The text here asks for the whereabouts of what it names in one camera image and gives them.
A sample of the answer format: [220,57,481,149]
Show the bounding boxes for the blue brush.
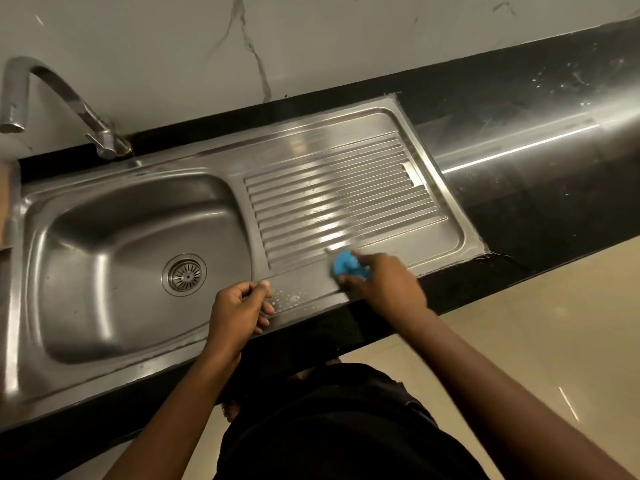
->
[331,249,372,281]

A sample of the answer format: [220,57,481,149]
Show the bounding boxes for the clear plastic container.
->
[0,159,22,253]

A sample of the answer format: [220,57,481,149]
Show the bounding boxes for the person's right hand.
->
[335,250,430,337]

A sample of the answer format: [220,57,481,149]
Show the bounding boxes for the stainless steel sink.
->
[0,92,490,435]

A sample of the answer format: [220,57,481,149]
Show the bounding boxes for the person's right forearm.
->
[397,304,636,480]

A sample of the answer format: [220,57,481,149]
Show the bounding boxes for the round metal drain strainer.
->
[161,253,207,298]

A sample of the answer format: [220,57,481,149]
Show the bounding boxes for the person's black clothing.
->
[215,362,489,480]

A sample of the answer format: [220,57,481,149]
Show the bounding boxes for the person's left forearm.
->
[102,344,243,480]

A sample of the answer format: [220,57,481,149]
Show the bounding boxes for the chrome faucet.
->
[0,56,133,161]

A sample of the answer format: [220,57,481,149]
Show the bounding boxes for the person's left hand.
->
[205,280,276,355]

